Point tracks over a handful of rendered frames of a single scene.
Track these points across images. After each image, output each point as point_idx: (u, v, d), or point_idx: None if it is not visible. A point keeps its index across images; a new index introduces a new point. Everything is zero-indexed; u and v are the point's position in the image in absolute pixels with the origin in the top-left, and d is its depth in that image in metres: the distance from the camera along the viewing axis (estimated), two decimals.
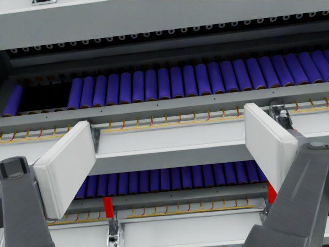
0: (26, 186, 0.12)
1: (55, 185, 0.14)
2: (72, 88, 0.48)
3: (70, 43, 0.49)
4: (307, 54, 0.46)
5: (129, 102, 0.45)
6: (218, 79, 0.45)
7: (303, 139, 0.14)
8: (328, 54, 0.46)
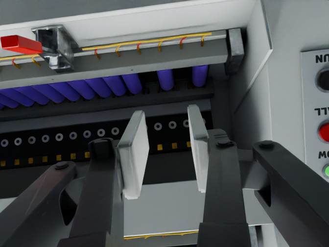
0: (108, 168, 0.13)
1: (135, 165, 0.15)
2: (118, 88, 0.36)
3: None
4: None
5: None
6: None
7: (224, 137, 0.16)
8: None
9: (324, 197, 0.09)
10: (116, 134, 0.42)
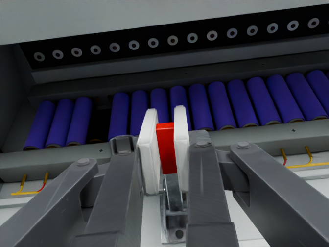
0: (128, 165, 0.13)
1: (154, 162, 0.15)
2: (134, 106, 0.30)
3: (129, 46, 0.31)
4: None
5: (234, 129, 0.27)
6: None
7: (206, 138, 0.16)
8: None
9: (303, 196, 0.09)
10: (151, 38, 0.31)
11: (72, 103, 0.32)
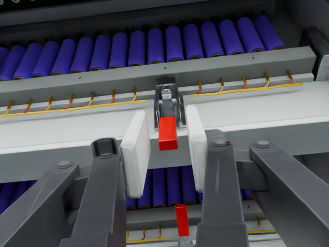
0: (111, 167, 0.13)
1: (138, 165, 0.15)
2: None
3: None
4: (229, 22, 0.33)
5: None
6: (99, 54, 0.32)
7: (222, 137, 0.16)
8: (259, 22, 0.33)
9: (321, 197, 0.09)
10: None
11: None
